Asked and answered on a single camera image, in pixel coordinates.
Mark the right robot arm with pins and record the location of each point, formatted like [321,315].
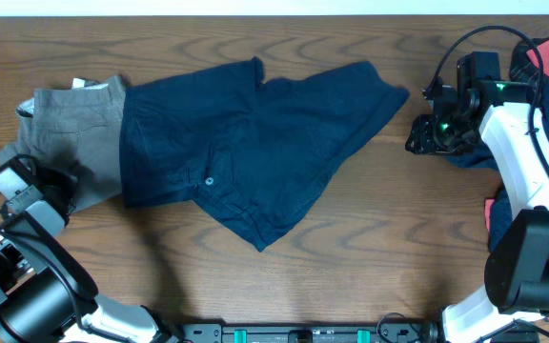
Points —
[504,117]

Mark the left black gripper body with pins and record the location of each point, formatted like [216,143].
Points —
[59,186]

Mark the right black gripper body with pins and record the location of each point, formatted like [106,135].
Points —
[446,135]

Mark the grey folded shorts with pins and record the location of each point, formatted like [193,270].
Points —
[76,131]

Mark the dark plaid garment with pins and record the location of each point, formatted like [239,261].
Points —
[522,62]

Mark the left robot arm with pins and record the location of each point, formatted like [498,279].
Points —
[45,294]

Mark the navy blue shorts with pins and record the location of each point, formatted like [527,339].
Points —
[253,153]

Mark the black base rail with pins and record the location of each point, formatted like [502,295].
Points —
[393,327]

